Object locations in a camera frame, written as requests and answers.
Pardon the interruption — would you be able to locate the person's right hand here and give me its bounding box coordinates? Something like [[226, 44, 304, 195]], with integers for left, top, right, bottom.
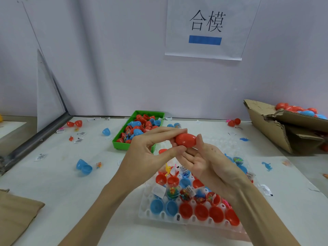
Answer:
[[172, 135, 253, 200]]

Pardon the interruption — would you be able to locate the person's left hand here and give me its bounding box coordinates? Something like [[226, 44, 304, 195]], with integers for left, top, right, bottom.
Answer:
[[114, 127, 188, 198]]

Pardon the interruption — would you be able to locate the blue egg shell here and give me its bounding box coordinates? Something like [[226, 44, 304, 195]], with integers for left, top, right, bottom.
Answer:
[[76, 159, 94, 176]]

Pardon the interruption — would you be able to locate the cardboard box of capsules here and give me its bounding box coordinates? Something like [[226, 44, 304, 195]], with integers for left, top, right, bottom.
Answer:
[[243, 99, 328, 155]]

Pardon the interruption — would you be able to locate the pile of finished eggs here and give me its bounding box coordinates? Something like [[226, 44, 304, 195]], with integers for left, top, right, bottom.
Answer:
[[274, 102, 328, 121]]

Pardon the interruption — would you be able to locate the person's right forearm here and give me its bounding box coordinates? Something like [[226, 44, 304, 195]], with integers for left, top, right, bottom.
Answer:
[[231, 181, 300, 246]]

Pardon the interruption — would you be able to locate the person's left forearm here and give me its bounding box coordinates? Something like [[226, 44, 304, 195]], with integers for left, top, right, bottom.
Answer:
[[59, 183, 141, 246]]

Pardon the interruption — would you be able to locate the green plastic tray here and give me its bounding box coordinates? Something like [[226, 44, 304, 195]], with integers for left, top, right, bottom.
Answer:
[[112, 110, 166, 152]]

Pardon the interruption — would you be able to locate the clear plastic egg tray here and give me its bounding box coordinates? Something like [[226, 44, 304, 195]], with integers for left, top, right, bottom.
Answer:
[[138, 133, 272, 241]]

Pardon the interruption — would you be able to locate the clear triangular panel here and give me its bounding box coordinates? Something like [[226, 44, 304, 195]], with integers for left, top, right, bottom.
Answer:
[[36, 49, 66, 133]]

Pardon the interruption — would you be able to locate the flat brown cardboard sheet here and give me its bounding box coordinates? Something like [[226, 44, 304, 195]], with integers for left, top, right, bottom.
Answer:
[[0, 189, 46, 246]]

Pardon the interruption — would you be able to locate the white paper sign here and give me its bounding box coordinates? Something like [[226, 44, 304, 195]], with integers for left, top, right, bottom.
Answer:
[[164, 0, 262, 62]]

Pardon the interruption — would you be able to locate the grey metal rail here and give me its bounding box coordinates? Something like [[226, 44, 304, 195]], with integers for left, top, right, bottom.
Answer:
[[0, 113, 72, 175]]

